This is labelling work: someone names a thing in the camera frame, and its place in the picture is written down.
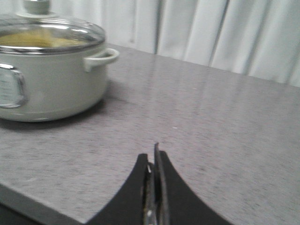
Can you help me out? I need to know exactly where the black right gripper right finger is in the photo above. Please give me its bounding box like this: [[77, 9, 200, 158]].
[[154, 143, 231, 225]]

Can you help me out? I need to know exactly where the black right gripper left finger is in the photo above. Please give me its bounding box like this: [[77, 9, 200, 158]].
[[88, 154, 150, 225]]

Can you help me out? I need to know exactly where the yellow corn cob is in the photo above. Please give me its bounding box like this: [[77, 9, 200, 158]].
[[0, 29, 85, 48]]

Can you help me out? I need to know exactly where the glass pot lid steel rim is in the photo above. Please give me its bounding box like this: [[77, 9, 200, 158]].
[[0, 0, 105, 55]]

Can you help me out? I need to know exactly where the pale green electric cooking pot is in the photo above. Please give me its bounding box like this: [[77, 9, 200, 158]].
[[0, 44, 119, 122]]

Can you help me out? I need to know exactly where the white pleated curtain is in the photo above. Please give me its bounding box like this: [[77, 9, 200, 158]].
[[0, 0, 300, 88]]

